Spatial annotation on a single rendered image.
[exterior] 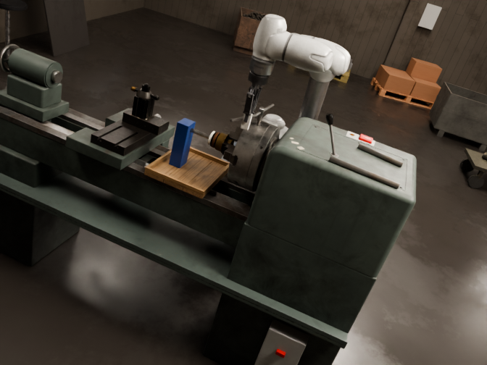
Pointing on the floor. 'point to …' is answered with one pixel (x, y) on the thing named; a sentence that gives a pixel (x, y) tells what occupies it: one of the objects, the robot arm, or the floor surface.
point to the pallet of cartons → (409, 82)
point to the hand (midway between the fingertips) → (246, 121)
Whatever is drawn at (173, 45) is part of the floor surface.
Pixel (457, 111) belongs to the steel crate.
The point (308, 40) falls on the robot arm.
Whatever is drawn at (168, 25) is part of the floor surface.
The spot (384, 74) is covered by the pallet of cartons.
